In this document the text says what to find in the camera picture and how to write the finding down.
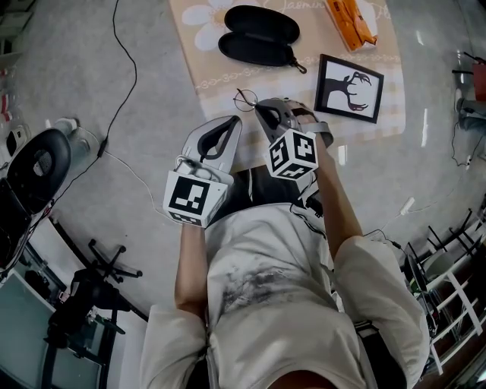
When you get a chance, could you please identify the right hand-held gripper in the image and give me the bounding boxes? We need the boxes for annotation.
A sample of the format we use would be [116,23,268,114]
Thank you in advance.
[254,96,336,181]

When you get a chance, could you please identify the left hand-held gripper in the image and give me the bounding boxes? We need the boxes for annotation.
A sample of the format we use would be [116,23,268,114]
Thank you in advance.
[162,114,244,229]

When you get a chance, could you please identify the round wire-frame glasses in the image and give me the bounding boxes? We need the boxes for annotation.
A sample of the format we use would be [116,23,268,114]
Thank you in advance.
[232,87,260,113]

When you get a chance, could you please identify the black glasses case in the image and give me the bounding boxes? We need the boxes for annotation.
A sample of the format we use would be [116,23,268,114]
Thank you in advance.
[217,5,308,75]

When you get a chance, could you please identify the person's right forearm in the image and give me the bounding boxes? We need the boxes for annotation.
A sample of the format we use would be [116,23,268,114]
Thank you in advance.
[317,132,364,259]

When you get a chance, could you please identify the person's left forearm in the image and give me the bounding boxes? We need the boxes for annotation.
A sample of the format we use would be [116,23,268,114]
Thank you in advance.
[174,223,208,318]

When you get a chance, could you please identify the person's right hand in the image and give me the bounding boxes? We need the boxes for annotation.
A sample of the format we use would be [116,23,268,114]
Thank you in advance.
[295,108,319,125]

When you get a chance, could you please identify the person's dark trousers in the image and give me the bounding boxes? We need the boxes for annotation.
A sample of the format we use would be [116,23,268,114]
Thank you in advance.
[223,166,305,208]

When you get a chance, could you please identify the black-framed antler picture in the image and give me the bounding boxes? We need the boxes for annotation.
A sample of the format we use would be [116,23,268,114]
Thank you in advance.
[314,53,385,125]

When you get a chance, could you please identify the orange tissue packet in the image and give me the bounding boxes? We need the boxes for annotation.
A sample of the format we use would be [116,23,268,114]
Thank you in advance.
[325,0,380,53]

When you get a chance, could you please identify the black oval backpack rig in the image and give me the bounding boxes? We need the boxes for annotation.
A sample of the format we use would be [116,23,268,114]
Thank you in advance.
[0,128,73,270]

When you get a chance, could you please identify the person's white shirt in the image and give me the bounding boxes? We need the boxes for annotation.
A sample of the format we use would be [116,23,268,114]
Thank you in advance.
[139,203,432,389]

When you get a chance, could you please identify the black office chair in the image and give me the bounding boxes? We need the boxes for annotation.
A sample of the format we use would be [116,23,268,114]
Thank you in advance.
[45,238,144,358]

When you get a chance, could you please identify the white metal rack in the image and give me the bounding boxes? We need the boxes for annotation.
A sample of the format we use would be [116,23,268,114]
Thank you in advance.
[428,242,486,375]

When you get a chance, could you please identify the curved glass desk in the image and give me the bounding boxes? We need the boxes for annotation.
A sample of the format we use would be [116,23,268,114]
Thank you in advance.
[0,216,149,389]

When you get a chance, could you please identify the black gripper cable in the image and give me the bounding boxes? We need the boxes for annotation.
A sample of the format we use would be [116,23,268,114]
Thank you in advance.
[290,178,328,239]

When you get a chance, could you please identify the black power adapter cable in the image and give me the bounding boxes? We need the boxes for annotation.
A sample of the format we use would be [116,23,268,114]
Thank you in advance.
[96,0,138,159]

